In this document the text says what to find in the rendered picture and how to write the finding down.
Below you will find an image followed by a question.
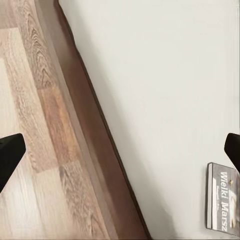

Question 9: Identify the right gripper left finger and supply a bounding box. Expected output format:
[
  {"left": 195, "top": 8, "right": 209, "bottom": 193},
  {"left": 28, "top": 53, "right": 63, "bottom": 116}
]
[{"left": 0, "top": 133, "right": 26, "bottom": 193}]

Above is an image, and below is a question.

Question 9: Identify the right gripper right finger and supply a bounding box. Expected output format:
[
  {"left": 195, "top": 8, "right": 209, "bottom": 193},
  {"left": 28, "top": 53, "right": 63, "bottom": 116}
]
[{"left": 224, "top": 132, "right": 240, "bottom": 173}]

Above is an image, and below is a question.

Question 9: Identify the hardback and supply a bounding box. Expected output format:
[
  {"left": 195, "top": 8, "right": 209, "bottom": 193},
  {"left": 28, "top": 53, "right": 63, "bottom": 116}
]
[{"left": 205, "top": 162, "right": 240, "bottom": 237}]

